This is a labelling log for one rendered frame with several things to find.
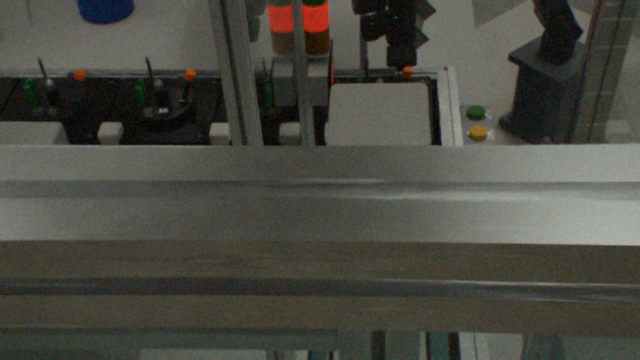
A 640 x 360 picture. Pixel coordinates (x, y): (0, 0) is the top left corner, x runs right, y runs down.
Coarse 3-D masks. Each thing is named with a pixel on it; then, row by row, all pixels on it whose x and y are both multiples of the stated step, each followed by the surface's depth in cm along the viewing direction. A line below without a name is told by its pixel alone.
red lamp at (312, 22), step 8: (304, 8) 143; (312, 8) 142; (320, 8) 143; (328, 8) 145; (304, 16) 144; (312, 16) 143; (320, 16) 144; (328, 16) 145; (304, 24) 146; (312, 24) 145; (320, 24) 145; (328, 24) 146
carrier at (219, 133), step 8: (224, 96) 190; (224, 104) 187; (224, 112) 185; (320, 112) 184; (216, 120) 183; (224, 120) 183; (320, 120) 183; (216, 128) 178; (224, 128) 178; (216, 136) 177; (224, 136) 176; (216, 144) 178; (224, 144) 178
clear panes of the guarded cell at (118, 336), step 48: (624, 0) 68; (624, 48) 67; (624, 96) 67; (0, 336) 22; (48, 336) 22; (96, 336) 21; (144, 336) 21; (192, 336) 21; (240, 336) 21; (288, 336) 21; (336, 336) 21; (384, 336) 21; (432, 336) 21; (480, 336) 21; (528, 336) 20; (576, 336) 20
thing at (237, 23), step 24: (216, 0) 78; (240, 0) 79; (216, 24) 79; (240, 24) 79; (216, 48) 81; (240, 48) 81; (240, 72) 83; (240, 96) 86; (240, 120) 89; (240, 144) 90
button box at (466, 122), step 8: (464, 112) 182; (488, 112) 182; (464, 120) 180; (472, 120) 180; (480, 120) 180; (488, 120) 180; (464, 128) 178; (488, 128) 178; (464, 136) 176; (488, 136) 176; (464, 144) 175; (472, 144) 174; (480, 144) 174; (488, 144) 174; (496, 144) 174
